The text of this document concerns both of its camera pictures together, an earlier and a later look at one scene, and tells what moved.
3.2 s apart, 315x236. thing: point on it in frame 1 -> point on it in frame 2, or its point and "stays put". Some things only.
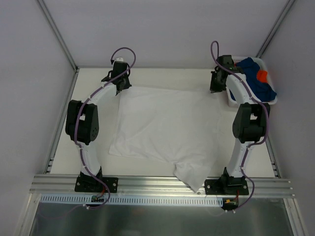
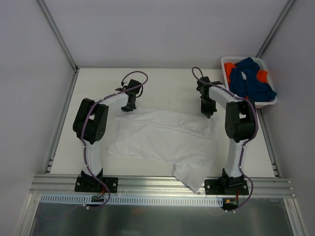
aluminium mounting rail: (62, 184) stays put
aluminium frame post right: (275, 29) stays put
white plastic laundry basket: (232, 103) stays put
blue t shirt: (263, 91) stays put
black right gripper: (216, 82) -> (208, 109)
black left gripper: (123, 83) -> (129, 107)
